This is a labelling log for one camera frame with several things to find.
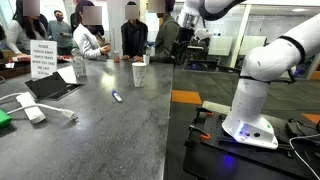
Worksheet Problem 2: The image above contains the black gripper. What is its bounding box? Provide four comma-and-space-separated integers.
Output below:
170, 25, 196, 66

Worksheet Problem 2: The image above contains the white marker with blue cap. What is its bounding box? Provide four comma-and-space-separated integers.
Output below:
111, 89, 123, 103

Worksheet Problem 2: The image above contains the white paper cup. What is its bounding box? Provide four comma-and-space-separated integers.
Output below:
131, 62, 148, 88

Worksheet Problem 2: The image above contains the person in olive jacket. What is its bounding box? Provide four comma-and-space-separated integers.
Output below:
133, 0, 182, 65

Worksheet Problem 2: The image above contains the person in black jacket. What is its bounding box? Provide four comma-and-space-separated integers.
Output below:
120, 1, 150, 62

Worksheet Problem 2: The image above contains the pale flat block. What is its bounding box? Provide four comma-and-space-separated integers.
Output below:
201, 100, 232, 116

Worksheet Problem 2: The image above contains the person in white hoodie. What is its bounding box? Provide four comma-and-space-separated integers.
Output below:
72, 0, 113, 61

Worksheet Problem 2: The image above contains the clear plastic water bottle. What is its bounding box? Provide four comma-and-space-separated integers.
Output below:
70, 47, 87, 79

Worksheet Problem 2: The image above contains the black robot mounting board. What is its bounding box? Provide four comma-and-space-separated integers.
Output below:
182, 106, 320, 180

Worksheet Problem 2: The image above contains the masked person in teal shirt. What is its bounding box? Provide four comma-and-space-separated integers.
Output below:
47, 9, 74, 56

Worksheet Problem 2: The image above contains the black tablet folio case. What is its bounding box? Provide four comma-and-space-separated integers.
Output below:
24, 71, 85, 101

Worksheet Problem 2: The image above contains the white printed notice sign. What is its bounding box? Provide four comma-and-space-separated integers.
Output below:
29, 39, 58, 80

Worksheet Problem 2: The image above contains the small black box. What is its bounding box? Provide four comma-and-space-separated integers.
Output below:
285, 118, 315, 138

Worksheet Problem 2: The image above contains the white power adapter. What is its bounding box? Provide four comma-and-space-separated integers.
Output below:
15, 92, 47, 125

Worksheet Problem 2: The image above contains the person in white sweater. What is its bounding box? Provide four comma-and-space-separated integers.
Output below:
5, 0, 50, 57

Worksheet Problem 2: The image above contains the green flat object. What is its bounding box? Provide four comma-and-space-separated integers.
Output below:
0, 109, 13, 130

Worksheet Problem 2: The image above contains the thin white cable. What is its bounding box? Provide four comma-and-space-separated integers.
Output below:
288, 133, 320, 180

